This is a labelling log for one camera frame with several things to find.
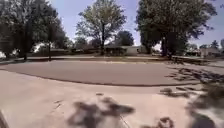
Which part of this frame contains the dry grass strip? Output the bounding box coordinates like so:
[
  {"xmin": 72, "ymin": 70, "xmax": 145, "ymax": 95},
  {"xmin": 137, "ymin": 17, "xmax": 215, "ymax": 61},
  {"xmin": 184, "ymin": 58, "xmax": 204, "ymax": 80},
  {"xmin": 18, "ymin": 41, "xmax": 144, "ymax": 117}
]
[{"xmin": 26, "ymin": 54, "xmax": 176, "ymax": 63}]

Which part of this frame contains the grey asphalt road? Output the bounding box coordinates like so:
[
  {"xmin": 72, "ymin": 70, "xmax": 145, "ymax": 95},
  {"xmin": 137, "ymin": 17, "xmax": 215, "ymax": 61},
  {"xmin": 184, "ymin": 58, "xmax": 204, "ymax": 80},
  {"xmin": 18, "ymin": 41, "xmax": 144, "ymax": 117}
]
[{"xmin": 0, "ymin": 59, "xmax": 224, "ymax": 87}]

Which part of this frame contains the low pale building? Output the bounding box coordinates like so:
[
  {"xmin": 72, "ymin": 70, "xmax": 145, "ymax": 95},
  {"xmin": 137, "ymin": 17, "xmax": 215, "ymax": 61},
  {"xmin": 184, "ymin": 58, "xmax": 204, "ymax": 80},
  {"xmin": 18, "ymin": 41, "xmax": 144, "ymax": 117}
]
[{"xmin": 104, "ymin": 44, "xmax": 148, "ymax": 57}]

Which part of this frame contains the small round dark tree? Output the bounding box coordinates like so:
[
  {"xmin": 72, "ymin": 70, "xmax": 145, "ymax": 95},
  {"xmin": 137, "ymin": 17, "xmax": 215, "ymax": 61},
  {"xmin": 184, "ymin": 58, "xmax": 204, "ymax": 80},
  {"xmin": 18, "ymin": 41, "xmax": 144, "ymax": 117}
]
[{"xmin": 114, "ymin": 30, "xmax": 135, "ymax": 47}]

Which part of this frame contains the slim light-crowned tree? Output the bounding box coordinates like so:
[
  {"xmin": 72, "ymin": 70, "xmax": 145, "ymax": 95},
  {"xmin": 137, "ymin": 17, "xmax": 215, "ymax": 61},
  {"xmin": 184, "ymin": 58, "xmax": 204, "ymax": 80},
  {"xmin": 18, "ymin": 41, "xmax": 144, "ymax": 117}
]
[{"xmin": 75, "ymin": 0, "xmax": 128, "ymax": 56}]

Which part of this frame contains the broad dense dark tree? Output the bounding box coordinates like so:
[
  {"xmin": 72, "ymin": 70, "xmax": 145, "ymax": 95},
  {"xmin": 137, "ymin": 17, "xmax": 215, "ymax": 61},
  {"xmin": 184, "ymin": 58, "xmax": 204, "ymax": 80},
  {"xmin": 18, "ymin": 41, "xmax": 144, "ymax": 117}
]
[{"xmin": 135, "ymin": 0, "xmax": 218, "ymax": 58}]

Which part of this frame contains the pale concrete pavement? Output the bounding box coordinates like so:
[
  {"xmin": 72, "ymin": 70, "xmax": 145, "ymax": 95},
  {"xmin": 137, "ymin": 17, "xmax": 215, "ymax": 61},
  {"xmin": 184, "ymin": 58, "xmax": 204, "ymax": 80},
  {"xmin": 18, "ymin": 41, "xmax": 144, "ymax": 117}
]
[{"xmin": 0, "ymin": 68, "xmax": 224, "ymax": 128}]

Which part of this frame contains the large dark leafy tree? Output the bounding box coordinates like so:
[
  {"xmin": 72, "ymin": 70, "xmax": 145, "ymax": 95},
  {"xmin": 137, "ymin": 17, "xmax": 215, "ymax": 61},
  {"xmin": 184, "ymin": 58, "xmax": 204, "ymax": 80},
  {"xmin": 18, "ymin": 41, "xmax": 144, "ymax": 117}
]
[{"xmin": 0, "ymin": 0, "xmax": 69, "ymax": 62}]

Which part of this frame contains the small pale building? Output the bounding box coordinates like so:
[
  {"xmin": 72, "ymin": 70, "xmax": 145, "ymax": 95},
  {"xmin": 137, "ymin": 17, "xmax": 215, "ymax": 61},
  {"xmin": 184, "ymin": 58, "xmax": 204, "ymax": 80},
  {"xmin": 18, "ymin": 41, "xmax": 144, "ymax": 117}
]
[{"xmin": 199, "ymin": 46, "xmax": 221, "ymax": 58}]

